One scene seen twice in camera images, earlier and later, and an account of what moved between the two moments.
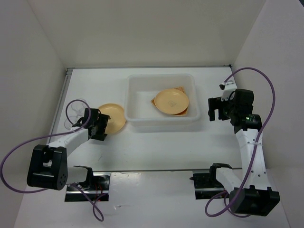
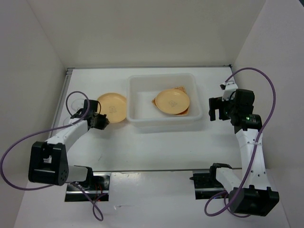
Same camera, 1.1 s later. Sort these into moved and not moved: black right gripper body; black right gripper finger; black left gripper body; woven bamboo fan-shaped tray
Moved: black left gripper body
Not moved: black right gripper finger; woven bamboo fan-shaped tray; black right gripper body
